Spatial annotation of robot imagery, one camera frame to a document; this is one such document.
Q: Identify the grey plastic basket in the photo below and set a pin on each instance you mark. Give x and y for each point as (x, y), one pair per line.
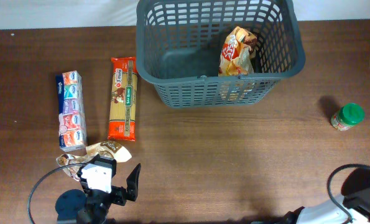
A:
(178, 46)

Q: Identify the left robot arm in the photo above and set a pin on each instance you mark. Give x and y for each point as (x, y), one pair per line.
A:
(91, 204)

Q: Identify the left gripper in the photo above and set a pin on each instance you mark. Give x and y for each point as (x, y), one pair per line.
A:
(120, 193)

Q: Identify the orange crinkled snack bag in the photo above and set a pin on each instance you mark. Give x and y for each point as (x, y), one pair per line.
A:
(235, 59)

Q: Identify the San Remo spaghetti packet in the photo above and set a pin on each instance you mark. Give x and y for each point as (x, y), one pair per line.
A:
(122, 114)

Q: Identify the green lid jar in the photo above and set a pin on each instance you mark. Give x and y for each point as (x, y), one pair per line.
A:
(347, 116)

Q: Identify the Kleenex tissue multipack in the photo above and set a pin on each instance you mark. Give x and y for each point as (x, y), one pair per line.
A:
(71, 115)

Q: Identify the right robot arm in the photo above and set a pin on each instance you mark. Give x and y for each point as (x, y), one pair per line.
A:
(353, 204)

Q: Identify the brown white snack pouch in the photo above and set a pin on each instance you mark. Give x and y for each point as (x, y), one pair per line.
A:
(109, 149)

